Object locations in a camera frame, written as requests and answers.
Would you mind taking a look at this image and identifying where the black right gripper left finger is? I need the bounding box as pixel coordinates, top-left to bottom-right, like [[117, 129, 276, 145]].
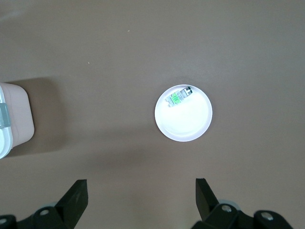
[[0, 179, 89, 229]]

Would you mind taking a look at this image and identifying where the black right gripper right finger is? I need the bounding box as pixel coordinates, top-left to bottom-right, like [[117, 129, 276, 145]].
[[192, 178, 293, 229]]

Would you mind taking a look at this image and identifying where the white round dish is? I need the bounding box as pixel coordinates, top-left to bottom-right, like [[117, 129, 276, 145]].
[[154, 83, 213, 143]]

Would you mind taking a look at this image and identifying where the white lidded storage box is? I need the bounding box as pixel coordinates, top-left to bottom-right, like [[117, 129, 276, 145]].
[[0, 82, 35, 160]]

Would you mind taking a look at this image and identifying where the green push button switch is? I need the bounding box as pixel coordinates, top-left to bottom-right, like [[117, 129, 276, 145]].
[[164, 87, 193, 108]]

